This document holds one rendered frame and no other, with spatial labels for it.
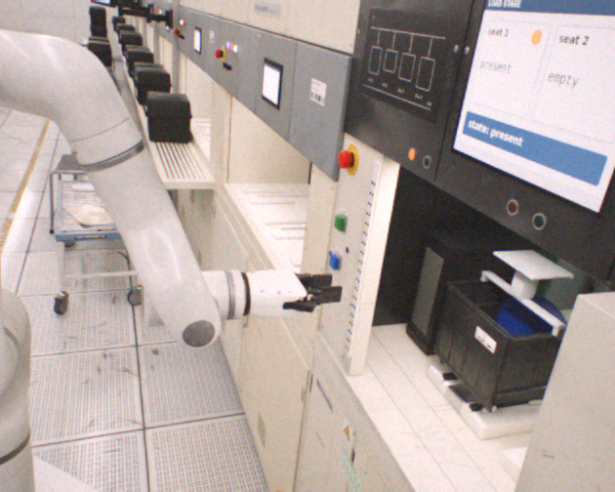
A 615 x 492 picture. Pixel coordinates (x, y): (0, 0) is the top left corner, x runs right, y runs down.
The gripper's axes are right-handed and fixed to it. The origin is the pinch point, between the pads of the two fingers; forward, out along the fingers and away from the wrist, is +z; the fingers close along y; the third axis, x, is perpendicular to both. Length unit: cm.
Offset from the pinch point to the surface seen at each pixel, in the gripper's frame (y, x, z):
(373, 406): -3.2, -31.9, 16.4
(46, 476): -10, -43, -48
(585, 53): 29, 44, 14
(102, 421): -113, -119, -40
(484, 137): 15.6, 31.6, 13.9
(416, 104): -4.1, 32.5, 13.9
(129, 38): -680, -13, -1
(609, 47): 32, 45, 14
